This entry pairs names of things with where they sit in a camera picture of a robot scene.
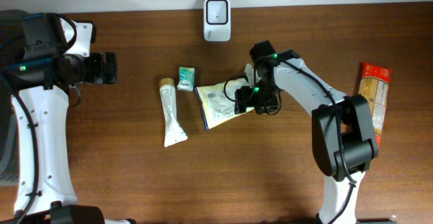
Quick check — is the white barcode scanner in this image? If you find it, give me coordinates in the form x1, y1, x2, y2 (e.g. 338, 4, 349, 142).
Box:
203, 0, 231, 42

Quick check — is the green tissue pack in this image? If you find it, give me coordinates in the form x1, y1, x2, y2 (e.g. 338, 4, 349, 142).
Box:
177, 67, 195, 91

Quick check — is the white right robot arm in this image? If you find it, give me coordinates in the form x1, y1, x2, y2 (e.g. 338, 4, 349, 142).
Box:
233, 41, 378, 223

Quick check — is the dark grey plastic basket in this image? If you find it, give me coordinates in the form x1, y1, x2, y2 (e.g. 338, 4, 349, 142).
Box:
1, 9, 26, 187

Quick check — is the orange red noodle packet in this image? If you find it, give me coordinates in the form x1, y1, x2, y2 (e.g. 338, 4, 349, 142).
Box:
359, 62, 392, 146

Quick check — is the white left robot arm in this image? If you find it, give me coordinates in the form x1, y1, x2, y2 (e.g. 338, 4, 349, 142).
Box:
1, 9, 118, 223

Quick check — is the yellow white snack bag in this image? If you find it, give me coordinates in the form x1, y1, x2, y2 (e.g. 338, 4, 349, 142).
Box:
194, 79, 248, 131

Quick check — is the white tube with tan cap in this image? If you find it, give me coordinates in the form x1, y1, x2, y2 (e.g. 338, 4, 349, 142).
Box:
159, 78, 188, 148

